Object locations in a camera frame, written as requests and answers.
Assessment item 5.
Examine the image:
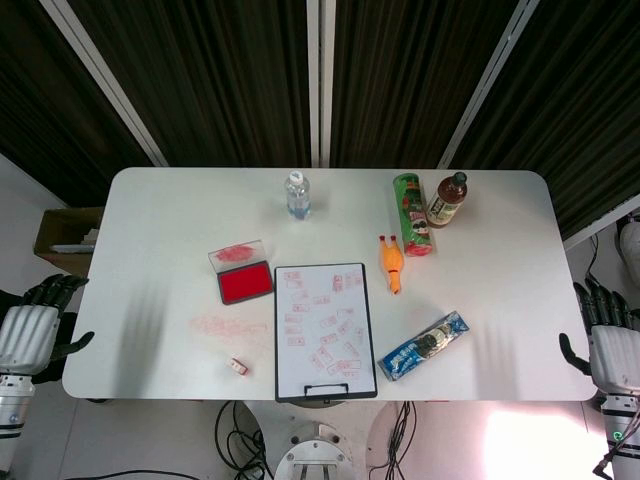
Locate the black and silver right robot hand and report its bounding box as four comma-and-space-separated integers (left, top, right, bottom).
558, 278, 640, 396

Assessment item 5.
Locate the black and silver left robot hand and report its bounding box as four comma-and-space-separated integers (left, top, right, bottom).
0, 273, 95, 376

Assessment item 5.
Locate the brown cardboard box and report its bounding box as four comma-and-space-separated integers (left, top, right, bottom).
33, 206, 107, 279

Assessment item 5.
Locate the blue Oreo cookie package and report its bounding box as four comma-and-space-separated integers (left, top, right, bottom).
376, 310, 472, 384

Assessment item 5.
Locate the dark pleated curtain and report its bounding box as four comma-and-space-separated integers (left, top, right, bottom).
67, 0, 315, 169
0, 0, 154, 209
447, 0, 640, 242
328, 0, 524, 170

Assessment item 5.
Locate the red ink pad clear lid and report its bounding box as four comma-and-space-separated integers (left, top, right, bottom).
207, 238, 274, 306

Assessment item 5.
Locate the brown tea bottle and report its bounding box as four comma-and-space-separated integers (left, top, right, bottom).
425, 170, 470, 229

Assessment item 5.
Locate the green Pringles can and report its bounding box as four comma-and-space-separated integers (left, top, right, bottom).
391, 172, 438, 260

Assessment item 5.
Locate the yellow rubber chicken toy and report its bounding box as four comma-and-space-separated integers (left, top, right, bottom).
377, 233, 406, 298

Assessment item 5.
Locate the black clipboard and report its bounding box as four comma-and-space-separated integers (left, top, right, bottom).
273, 262, 380, 403

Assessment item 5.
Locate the clear water bottle white cap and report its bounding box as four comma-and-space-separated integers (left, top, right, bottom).
285, 170, 315, 221

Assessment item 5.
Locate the white robot torso base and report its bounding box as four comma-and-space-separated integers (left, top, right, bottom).
238, 399, 404, 480

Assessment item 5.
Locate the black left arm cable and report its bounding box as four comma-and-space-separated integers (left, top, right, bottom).
74, 468, 221, 480

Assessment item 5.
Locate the black floor cable bundle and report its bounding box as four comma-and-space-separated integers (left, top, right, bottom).
213, 399, 267, 480
366, 399, 419, 472

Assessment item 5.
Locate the white frame post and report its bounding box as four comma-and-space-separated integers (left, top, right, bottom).
435, 0, 542, 172
305, 0, 338, 169
38, 0, 170, 167

